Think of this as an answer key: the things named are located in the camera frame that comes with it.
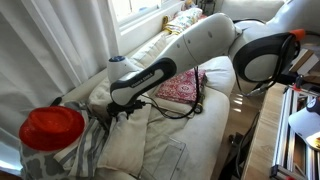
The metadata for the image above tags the light wooden table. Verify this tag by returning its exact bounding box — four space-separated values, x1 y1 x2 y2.
240 83 288 180

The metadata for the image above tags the grey white patterned cover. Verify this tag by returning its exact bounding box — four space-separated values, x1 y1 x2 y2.
19 139 73 180

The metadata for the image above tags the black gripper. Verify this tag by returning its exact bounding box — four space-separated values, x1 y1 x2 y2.
106 99 146 118

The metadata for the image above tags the red plastic hat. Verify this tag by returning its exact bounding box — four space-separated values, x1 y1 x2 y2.
18 105 86 152

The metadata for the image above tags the cream fabric couch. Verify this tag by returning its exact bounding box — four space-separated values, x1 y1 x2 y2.
61 0 288 180

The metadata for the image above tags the white window frame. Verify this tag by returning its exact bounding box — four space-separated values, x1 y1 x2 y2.
106 0 184 56

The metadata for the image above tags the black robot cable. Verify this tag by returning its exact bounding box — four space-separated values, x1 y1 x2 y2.
139 66 206 120

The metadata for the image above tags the brown cardboard box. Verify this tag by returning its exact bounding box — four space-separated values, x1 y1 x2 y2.
289 48 320 76

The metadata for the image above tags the small cream pillow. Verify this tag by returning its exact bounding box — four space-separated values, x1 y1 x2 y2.
88 78 154 178

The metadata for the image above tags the flat cream seat cushion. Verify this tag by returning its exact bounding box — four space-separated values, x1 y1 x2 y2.
149 89 198 118

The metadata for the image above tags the red patterned fringed blanket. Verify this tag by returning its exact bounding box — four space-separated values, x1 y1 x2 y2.
155 68 208 105

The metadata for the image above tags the yellow floral cloth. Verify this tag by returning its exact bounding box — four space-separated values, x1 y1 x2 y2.
162 7 204 36

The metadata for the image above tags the grey white striped cloth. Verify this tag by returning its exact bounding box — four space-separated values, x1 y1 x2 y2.
53 101 116 178

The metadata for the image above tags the aluminium frame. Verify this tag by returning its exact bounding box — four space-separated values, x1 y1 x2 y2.
269 84 320 180

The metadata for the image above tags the black cable bundle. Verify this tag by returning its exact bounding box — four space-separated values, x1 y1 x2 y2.
228 111 261 180

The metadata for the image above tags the white curtain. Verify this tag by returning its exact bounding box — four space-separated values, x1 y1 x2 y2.
0 0 118 174

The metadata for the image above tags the clear plastic box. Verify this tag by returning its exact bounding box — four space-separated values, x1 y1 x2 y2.
139 134 187 180

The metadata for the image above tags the yellow and black flashlight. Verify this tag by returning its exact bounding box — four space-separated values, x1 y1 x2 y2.
194 94 205 114

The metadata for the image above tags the wide cream back cushion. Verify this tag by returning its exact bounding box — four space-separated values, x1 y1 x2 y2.
131 31 178 69

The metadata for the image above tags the black cable with orange clip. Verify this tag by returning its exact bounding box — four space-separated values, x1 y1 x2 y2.
234 29 308 98

